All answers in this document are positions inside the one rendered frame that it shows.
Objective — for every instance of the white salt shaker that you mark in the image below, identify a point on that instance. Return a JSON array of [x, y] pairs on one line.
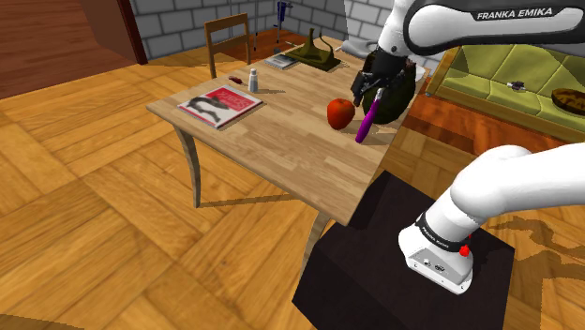
[[252, 81]]

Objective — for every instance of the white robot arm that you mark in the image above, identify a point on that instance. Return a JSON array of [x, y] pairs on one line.
[[502, 182]]

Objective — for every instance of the dark robot stand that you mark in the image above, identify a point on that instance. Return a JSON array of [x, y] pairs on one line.
[[365, 274]]

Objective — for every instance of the green sofa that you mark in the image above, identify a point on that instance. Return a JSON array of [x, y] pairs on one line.
[[493, 77]]

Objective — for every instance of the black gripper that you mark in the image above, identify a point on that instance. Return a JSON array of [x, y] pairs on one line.
[[384, 66]]

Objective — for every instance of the small dark red object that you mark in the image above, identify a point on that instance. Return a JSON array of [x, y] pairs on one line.
[[236, 79]]

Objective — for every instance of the wooden chair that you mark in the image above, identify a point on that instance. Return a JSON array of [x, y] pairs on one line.
[[227, 43]]

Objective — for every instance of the dark green round vase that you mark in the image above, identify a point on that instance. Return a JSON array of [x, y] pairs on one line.
[[397, 103]]

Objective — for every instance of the red apple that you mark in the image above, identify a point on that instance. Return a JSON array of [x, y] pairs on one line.
[[340, 114]]

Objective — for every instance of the red and white magazine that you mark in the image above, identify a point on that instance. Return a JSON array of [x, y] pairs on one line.
[[228, 109]]

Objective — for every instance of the olive green sculpture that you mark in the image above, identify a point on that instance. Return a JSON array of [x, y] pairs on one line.
[[315, 55]]

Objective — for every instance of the brown wooden door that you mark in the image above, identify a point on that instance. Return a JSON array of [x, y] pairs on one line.
[[109, 27]]

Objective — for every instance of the grey book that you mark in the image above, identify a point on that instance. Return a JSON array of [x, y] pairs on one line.
[[281, 61]]

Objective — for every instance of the wooden table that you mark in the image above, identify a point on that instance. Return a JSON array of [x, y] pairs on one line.
[[283, 151]]

